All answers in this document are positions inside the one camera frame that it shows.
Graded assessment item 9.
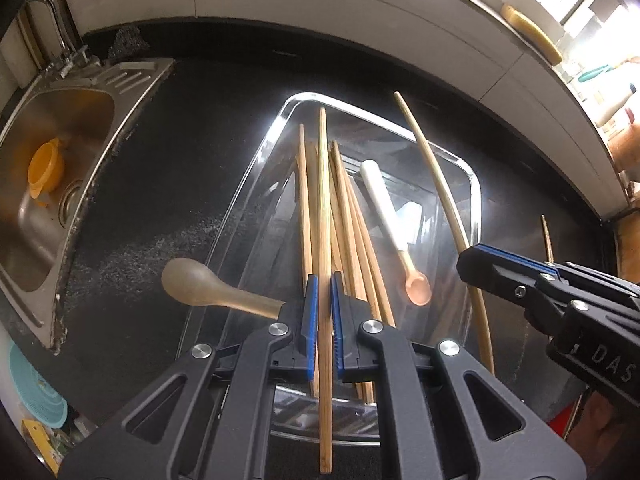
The stainless steel sink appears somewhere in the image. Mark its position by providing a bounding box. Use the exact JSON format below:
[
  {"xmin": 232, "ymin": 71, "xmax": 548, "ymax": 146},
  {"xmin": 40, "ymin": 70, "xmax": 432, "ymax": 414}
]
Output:
[{"xmin": 0, "ymin": 57, "xmax": 176, "ymax": 351}]

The thin bamboo stick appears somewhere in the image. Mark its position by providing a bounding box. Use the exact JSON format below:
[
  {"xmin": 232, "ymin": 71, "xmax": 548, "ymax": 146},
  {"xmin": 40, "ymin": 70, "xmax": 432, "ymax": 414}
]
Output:
[{"xmin": 541, "ymin": 215, "xmax": 555, "ymax": 264}]

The black scrubber sponge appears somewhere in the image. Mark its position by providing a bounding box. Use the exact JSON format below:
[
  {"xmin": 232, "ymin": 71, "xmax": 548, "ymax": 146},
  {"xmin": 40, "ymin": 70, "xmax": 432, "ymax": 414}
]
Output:
[{"xmin": 107, "ymin": 27, "xmax": 146, "ymax": 56}]

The white bottle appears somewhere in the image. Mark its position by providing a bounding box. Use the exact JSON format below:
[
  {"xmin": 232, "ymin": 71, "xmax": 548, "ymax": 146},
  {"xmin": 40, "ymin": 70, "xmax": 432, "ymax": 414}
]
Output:
[{"xmin": 595, "ymin": 77, "xmax": 636, "ymax": 128}]

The orange plastic cup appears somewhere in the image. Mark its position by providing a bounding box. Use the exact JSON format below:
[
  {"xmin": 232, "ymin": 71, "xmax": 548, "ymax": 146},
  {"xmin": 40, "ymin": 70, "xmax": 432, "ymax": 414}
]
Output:
[{"xmin": 27, "ymin": 137, "xmax": 67, "ymax": 206}]

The teal plastic item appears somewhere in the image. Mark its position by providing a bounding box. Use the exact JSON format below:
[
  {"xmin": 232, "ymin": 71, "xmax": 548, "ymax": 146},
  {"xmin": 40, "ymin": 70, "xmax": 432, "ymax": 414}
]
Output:
[{"xmin": 577, "ymin": 64, "xmax": 612, "ymax": 83}]

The yellow handle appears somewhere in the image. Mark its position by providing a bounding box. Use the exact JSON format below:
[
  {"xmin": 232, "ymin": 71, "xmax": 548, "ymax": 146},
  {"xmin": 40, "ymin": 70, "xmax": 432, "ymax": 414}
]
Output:
[{"xmin": 501, "ymin": 4, "xmax": 564, "ymax": 66}]

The clear plastic tray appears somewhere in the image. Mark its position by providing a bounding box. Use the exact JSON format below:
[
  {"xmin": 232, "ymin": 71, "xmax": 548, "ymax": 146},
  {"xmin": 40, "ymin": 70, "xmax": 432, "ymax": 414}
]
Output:
[{"xmin": 177, "ymin": 91, "xmax": 483, "ymax": 448}]

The bamboo chopstick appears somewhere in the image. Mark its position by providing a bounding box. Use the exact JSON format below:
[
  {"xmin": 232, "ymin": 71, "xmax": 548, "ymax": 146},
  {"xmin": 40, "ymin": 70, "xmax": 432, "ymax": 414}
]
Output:
[{"xmin": 318, "ymin": 106, "xmax": 333, "ymax": 476}]

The bunch of bamboo chopsticks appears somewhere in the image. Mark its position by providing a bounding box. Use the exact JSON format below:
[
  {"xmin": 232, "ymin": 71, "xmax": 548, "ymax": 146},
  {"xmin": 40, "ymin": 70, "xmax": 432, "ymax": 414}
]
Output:
[{"xmin": 295, "ymin": 124, "xmax": 397, "ymax": 406}]

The beige plastic spoon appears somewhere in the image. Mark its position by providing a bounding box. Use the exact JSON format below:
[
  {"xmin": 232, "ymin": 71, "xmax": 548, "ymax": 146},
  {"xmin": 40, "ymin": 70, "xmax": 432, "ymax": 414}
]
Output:
[{"xmin": 161, "ymin": 258, "xmax": 287, "ymax": 320}]

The chrome faucet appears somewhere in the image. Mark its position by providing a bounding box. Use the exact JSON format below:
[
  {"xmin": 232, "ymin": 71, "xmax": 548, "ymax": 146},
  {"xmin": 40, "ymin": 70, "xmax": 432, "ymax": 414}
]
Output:
[{"xmin": 22, "ymin": 0, "xmax": 103, "ymax": 81}]

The white-handled small spoon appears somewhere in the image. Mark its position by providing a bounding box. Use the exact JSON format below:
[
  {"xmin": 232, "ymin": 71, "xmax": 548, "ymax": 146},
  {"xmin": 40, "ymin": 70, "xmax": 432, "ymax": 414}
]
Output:
[{"xmin": 360, "ymin": 160, "xmax": 432, "ymax": 307}]

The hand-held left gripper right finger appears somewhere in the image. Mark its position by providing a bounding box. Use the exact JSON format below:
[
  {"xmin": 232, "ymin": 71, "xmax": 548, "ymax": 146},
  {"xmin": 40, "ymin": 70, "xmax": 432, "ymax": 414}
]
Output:
[{"xmin": 330, "ymin": 271, "xmax": 586, "ymax": 480}]

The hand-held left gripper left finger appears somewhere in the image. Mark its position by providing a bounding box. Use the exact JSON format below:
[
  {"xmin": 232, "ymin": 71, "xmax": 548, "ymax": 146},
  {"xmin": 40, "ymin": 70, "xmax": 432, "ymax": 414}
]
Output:
[{"xmin": 57, "ymin": 274, "xmax": 320, "ymax": 480}]

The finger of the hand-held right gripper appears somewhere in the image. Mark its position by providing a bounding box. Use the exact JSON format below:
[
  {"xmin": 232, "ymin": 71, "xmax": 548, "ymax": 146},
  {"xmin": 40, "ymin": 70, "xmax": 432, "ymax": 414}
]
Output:
[{"xmin": 456, "ymin": 243, "xmax": 561, "ymax": 312}]

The teal round strainer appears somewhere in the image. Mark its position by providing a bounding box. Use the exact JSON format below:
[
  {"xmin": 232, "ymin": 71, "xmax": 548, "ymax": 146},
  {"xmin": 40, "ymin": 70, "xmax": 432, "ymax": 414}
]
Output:
[{"xmin": 7, "ymin": 340, "xmax": 68, "ymax": 431}]

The long curved bamboo stick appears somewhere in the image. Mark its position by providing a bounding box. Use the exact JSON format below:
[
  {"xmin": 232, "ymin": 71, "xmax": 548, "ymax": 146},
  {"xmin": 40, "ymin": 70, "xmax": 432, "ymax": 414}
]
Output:
[{"xmin": 393, "ymin": 91, "xmax": 496, "ymax": 377}]

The brown jar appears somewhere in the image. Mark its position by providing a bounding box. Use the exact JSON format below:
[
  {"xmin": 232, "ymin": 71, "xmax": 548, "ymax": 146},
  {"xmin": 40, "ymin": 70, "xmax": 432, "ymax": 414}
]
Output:
[{"xmin": 612, "ymin": 122, "xmax": 640, "ymax": 186}]

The yellow package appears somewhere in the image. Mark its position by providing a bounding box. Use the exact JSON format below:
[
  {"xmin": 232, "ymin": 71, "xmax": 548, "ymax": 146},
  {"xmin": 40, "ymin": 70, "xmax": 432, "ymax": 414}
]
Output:
[{"xmin": 22, "ymin": 420, "xmax": 57, "ymax": 463}]

